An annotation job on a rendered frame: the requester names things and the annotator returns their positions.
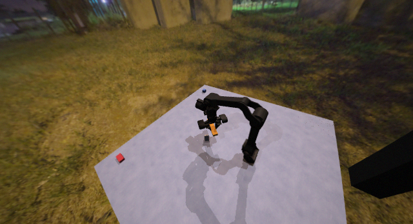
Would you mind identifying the orange bar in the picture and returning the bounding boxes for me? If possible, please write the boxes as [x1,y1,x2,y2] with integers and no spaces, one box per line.
[210,124,218,137]

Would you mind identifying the red rectangular block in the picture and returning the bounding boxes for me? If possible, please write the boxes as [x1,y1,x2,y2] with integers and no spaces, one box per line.
[116,153,125,162]

